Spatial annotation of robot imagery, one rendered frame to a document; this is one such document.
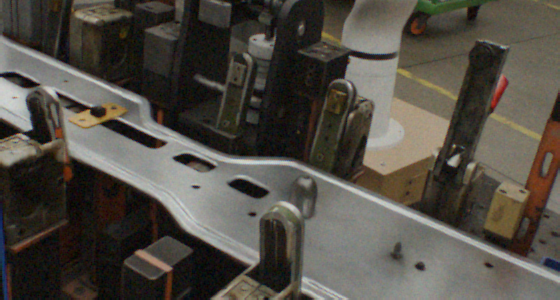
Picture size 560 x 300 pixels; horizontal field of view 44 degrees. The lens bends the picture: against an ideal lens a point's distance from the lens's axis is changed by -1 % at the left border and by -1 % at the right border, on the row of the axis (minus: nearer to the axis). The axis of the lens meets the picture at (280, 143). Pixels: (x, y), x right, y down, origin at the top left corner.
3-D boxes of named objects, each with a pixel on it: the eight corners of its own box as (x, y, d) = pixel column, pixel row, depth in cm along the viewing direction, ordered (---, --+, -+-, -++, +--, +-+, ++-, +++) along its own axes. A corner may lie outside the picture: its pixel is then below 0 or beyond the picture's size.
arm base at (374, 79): (361, 107, 164) (370, 31, 156) (421, 137, 151) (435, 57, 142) (299, 124, 153) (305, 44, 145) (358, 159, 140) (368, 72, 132)
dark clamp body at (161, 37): (116, 229, 126) (122, 27, 108) (165, 201, 136) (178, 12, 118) (161, 254, 121) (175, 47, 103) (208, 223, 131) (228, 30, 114)
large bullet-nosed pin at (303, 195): (280, 222, 83) (288, 174, 80) (294, 211, 86) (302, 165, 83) (303, 232, 82) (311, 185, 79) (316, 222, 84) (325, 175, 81)
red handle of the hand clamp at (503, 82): (435, 158, 85) (487, 67, 91) (435, 167, 87) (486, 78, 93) (467, 170, 83) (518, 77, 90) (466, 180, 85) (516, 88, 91)
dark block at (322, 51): (260, 285, 117) (296, 49, 97) (283, 266, 122) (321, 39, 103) (285, 298, 114) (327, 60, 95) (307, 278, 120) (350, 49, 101)
